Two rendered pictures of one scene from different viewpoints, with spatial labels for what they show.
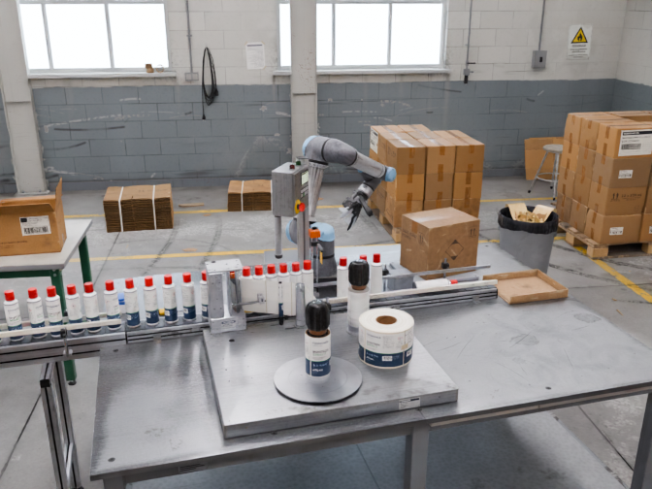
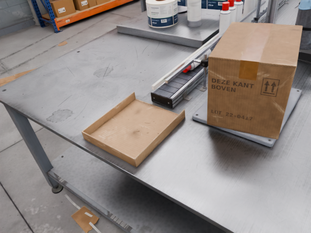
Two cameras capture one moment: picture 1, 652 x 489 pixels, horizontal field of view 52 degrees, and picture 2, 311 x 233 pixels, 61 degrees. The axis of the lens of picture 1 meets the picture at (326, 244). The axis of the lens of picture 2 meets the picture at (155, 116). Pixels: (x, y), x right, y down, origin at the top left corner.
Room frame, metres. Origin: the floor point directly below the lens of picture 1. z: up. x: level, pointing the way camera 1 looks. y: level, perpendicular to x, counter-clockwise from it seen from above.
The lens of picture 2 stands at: (3.62, -1.30, 1.49)
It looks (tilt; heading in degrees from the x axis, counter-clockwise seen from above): 38 degrees down; 147
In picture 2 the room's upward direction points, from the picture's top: 7 degrees counter-clockwise
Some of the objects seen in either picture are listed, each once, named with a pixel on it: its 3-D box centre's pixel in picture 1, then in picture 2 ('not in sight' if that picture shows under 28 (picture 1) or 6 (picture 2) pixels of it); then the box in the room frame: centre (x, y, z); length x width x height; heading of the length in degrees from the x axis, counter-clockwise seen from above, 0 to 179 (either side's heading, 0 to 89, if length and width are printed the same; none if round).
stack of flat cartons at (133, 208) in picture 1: (140, 207); not in sight; (6.48, 1.87, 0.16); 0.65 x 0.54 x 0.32; 102
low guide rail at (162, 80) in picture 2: (386, 294); (213, 39); (2.70, -0.27, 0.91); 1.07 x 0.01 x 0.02; 105
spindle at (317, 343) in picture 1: (317, 340); not in sight; (2.04, 0.03, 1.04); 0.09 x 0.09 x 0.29
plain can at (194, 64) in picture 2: (435, 285); (195, 59); (2.80, -0.50, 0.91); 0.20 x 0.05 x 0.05; 104
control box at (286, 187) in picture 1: (290, 189); not in sight; (2.71, 0.15, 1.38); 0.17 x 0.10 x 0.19; 160
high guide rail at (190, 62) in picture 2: (381, 277); (227, 32); (2.77, -0.25, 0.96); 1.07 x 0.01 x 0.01; 105
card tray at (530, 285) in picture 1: (524, 285); (134, 124); (2.93, -0.94, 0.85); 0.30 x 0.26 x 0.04; 105
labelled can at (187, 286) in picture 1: (188, 296); not in sight; (2.51, 0.56, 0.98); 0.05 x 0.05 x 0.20
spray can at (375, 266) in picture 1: (375, 276); (224, 23); (2.73, -0.22, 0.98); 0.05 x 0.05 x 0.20
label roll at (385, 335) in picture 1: (385, 338); (162, 11); (2.21, -0.22, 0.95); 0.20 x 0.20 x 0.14
